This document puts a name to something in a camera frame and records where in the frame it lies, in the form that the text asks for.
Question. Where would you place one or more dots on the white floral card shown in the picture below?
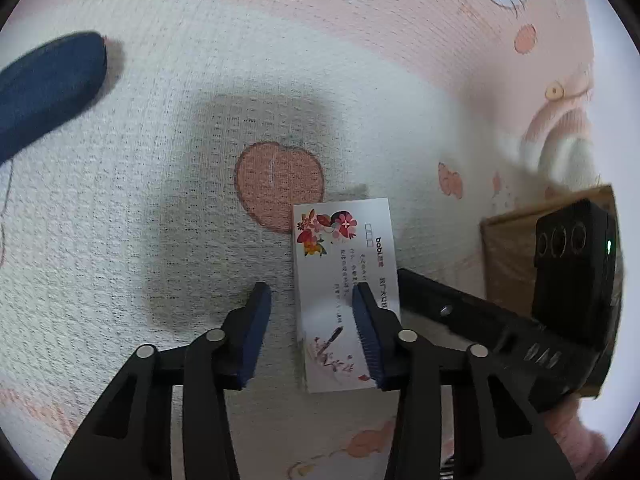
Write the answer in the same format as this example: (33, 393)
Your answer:
(330, 270)

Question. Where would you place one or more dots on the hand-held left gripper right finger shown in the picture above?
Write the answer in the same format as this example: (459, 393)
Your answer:
(367, 340)

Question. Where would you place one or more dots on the brown cardboard box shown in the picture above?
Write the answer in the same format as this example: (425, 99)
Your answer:
(505, 260)

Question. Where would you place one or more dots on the pink white printed bed sheet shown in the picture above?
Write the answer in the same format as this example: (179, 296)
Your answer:
(150, 210)

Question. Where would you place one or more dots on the navy blue glasses case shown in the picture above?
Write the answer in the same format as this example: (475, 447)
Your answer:
(45, 90)

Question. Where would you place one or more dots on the person's right forearm pink sleeve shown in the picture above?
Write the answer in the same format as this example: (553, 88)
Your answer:
(575, 435)

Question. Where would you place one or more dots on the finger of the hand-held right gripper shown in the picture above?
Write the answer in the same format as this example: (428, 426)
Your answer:
(450, 310)

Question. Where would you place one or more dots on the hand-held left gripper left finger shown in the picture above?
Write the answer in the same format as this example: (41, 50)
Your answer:
(252, 340)

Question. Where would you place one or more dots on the pink white fluffy cloth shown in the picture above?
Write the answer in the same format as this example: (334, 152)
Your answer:
(560, 135)

